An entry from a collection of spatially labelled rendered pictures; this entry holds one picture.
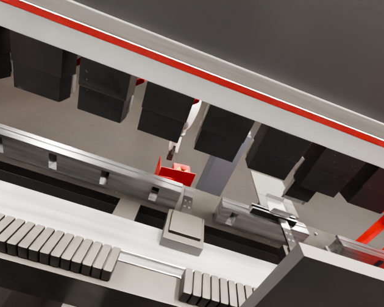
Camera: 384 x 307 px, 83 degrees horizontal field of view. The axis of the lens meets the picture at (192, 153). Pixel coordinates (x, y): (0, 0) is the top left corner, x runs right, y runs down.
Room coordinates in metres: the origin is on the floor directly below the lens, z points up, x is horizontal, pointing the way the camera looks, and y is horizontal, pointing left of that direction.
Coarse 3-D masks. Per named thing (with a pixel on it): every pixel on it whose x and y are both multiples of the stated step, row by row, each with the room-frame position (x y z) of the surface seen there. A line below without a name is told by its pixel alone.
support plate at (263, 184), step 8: (256, 176) 0.98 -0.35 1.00; (264, 176) 1.01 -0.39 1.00; (256, 184) 0.90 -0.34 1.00; (264, 184) 0.93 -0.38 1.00; (272, 184) 0.97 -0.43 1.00; (280, 184) 1.00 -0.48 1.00; (256, 192) 0.84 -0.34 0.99; (264, 192) 0.86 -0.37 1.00; (272, 192) 0.89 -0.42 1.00; (280, 192) 0.92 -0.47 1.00; (264, 200) 0.80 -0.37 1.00; (288, 200) 0.88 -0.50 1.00; (288, 208) 0.81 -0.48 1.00; (296, 216) 0.78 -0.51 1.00
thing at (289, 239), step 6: (282, 222) 0.69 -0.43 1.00; (282, 228) 0.66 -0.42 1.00; (288, 228) 0.67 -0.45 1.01; (288, 234) 0.64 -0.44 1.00; (288, 240) 0.61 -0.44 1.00; (282, 246) 0.55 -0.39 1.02; (288, 246) 0.58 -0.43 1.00; (282, 252) 0.54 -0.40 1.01; (288, 252) 0.53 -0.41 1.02; (282, 258) 0.52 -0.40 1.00
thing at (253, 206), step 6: (252, 204) 0.74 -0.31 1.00; (252, 210) 0.72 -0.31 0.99; (258, 210) 0.72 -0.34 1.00; (264, 210) 0.73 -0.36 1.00; (264, 216) 0.73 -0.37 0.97; (270, 216) 0.73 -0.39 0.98; (276, 216) 0.73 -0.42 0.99; (282, 216) 0.74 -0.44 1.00; (288, 222) 0.74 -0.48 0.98; (294, 222) 0.74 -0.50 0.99
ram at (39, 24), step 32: (0, 0) 0.59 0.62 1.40; (32, 32) 0.60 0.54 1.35; (64, 32) 0.61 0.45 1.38; (96, 32) 0.62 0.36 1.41; (128, 64) 0.63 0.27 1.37; (160, 64) 0.64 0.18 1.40; (192, 96) 0.65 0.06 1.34; (224, 96) 0.66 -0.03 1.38; (256, 96) 0.67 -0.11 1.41; (288, 128) 0.69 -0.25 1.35; (320, 128) 0.70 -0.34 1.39
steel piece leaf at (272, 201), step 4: (268, 196) 0.83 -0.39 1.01; (272, 196) 0.83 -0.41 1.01; (276, 196) 0.84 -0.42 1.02; (268, 200) 0.81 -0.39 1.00; (272, 200) 0.82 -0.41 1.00; (276, 200) 0.83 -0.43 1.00; (280, 200) 0.84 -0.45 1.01; (268, 204) 0.78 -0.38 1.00; (272, 204) 0.79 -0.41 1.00; (276, 204) 0.80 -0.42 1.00; (280, 204) 0.82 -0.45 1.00; (272, 208) 0.76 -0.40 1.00; (280, 208) 0.79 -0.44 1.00; (284, 208) 0.80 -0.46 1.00
